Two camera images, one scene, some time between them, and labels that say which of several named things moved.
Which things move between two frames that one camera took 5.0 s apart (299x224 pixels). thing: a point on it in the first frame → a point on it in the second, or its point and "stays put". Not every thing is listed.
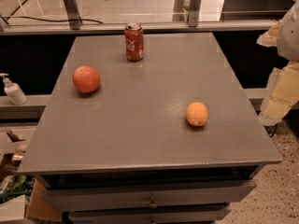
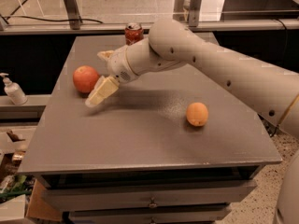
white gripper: [290, 36] → [118, 66]
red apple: [85, 79] stays put
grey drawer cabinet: [149, 128] stays put
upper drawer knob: [152, 204] stays put
